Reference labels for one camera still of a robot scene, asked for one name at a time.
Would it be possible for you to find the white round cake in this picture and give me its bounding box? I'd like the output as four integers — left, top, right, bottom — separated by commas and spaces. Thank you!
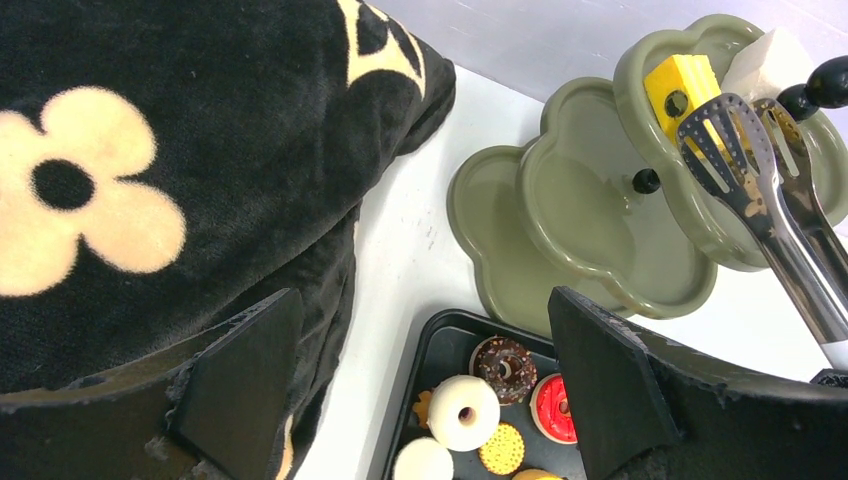
392, 437, 454, 480

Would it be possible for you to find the white glazed donut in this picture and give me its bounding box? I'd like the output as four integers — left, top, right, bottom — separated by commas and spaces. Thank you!
428, 375, 501, 452

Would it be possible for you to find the small star cookie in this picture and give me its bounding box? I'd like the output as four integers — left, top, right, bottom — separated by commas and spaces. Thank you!
411, 390, 433, 430

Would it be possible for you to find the black floral plush blanket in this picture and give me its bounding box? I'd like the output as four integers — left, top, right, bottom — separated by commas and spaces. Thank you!
1, 1, 456, 479

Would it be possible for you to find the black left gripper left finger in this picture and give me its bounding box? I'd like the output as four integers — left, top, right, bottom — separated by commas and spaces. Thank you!
169, 289, 303, 479

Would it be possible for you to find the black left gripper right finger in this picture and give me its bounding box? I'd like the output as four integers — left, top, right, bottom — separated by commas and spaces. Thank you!
548, 287, 681, 479

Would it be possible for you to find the green three-tier serving stand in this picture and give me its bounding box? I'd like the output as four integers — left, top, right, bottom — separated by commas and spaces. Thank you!
447, 14, 767, 336

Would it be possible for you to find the white cake block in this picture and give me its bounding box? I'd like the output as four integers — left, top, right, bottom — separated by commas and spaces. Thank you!
720, 28, 815, 102

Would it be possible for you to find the yellow swirl roll cake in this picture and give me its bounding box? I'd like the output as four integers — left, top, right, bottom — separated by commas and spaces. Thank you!
511, 468, 562, 480

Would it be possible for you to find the round tan biscuit upper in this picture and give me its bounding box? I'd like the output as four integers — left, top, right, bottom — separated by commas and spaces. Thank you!
478, 422, 525, 476

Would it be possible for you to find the red glazed donut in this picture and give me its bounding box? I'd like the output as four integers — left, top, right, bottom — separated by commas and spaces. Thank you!
530, 374, 578, 445

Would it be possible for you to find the chocolate sprinkle donut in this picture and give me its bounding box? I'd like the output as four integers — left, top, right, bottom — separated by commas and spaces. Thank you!
468, 336, 538, 406

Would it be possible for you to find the steel tongs white handle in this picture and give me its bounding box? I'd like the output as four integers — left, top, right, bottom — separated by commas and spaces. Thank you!
676, 93, 847, 370

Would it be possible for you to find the black rectangular tray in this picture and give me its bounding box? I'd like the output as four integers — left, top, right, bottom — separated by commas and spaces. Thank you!
366, 309, 586, 479

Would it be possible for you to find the yellow layered cake slice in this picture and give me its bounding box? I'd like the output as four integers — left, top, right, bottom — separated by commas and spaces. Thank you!
643, 54, 723, 157

